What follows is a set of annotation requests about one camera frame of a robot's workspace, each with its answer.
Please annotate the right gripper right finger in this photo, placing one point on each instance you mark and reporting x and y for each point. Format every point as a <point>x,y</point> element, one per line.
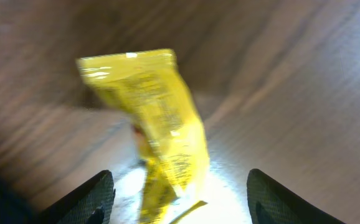
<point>272,203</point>

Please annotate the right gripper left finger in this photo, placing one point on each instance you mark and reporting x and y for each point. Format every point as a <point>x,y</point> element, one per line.
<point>89,203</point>

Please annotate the yellow snack packet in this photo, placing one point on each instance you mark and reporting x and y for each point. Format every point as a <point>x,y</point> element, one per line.
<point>147,86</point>

